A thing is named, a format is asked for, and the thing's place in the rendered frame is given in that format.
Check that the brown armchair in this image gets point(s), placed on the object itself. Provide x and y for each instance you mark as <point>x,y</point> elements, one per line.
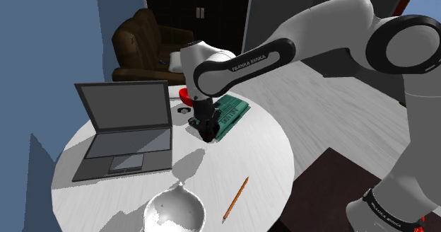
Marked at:
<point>144,48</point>

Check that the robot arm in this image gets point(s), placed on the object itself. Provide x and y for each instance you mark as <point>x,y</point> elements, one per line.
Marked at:
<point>330,31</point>

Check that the white round vase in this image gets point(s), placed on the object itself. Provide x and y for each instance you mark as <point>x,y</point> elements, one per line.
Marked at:
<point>174,212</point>

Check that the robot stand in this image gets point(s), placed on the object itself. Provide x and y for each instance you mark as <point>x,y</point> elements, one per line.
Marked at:
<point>320,193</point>

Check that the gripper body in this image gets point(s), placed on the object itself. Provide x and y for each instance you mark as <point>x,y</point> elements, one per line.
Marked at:
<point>205,121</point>

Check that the white round table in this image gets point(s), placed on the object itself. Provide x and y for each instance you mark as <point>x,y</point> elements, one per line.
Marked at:
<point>248,155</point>

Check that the dark cabinet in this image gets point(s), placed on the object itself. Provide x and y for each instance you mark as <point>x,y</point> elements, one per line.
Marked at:
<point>196,14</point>

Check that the green book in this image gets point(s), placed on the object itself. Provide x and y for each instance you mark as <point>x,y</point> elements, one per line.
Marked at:
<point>232,112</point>

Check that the red bowl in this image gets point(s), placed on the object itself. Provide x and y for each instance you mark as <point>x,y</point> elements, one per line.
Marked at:
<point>185,96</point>

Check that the orange pencil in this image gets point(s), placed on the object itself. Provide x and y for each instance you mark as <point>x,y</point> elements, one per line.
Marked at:
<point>236,199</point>

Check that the grey laptop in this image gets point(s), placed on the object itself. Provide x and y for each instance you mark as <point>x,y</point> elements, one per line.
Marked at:
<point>127,128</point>

